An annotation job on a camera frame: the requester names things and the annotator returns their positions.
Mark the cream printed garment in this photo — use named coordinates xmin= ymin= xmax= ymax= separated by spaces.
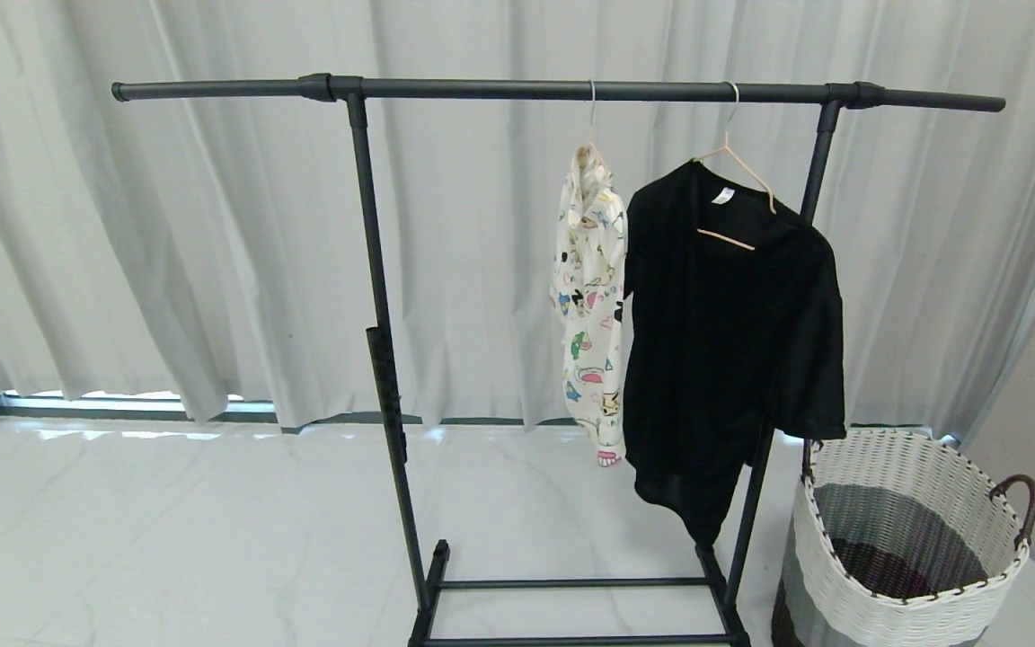
xmin=549 ymin=142 xmax=631 ymax=468

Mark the black clothes rack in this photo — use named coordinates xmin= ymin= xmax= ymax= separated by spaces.
xmin=111 ymin=72 xmax=1008 ymax=647

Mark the white laundry basket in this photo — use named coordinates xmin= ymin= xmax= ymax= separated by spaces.
xmin=769 ymin=427 xmax=1035 ymax=647

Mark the black short-sleeved shirt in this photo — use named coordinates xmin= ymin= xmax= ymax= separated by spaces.
xmin=621 ymin=160 xmax=848 ymax=549

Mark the white curtain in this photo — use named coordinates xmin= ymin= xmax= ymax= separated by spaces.
xmin=0 ymin=0 xmax=1035 ymax=441

